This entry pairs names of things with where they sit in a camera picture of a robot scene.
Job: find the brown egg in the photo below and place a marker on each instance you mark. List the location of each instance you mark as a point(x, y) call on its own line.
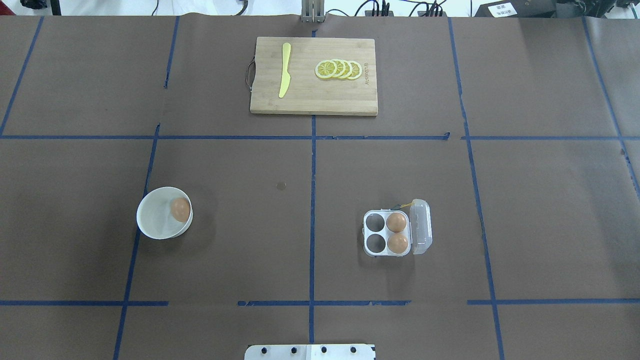
point(396, 222)
point(398, 244)
point(180, 209)

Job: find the clear plastic egg box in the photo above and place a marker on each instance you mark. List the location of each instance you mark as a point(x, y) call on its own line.
point(419, 229)

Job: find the black box with label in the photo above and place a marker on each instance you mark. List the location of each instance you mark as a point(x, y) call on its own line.
point(517, 9)

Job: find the yellow plastic knife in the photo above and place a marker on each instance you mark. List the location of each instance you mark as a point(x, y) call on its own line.
point(285, 79)

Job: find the wooden cutting board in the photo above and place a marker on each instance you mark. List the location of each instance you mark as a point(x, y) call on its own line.
point(308, 94)

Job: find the front lemon slice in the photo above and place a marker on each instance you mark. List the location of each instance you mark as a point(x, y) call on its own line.
point(326, 69)

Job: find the lemon slice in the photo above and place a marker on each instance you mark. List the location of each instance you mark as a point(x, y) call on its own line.
point(326, 69)
point(348, 70)
point(355, 70)
point(340, 68)

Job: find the rear lemon slice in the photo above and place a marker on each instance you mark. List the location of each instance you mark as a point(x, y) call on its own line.
point(355, 70)

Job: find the white bowl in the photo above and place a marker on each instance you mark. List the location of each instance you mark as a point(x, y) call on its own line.
point(153, 214)

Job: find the aluminium frame post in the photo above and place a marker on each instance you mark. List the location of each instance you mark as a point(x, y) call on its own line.
point(313, 11)

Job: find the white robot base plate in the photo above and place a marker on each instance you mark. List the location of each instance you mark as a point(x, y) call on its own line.
point(338, 351)

